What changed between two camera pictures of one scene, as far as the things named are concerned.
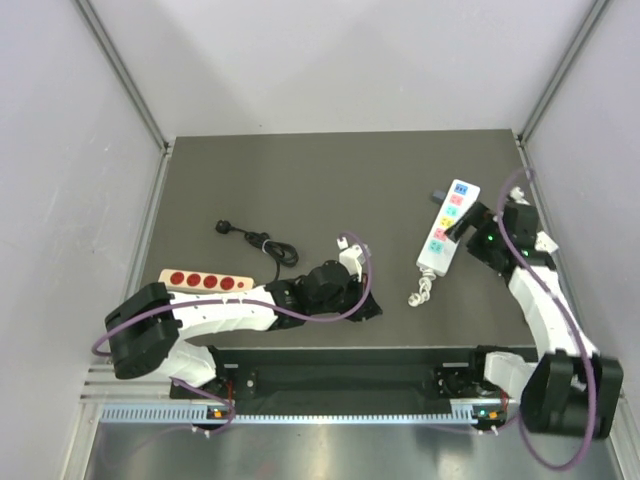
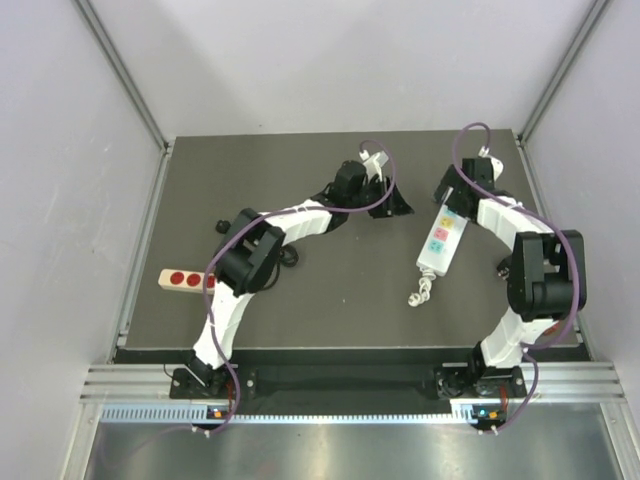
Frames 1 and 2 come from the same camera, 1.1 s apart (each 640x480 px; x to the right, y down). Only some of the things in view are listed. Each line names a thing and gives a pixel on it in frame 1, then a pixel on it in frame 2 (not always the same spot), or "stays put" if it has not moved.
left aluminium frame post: (125, 77) stays put
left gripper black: (369, 309) to (395, 204)
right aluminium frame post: (527, 154) stays put
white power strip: (439, 248) stays put
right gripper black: (473, 216) to (451, 179)
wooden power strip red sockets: (194, 281) stays put
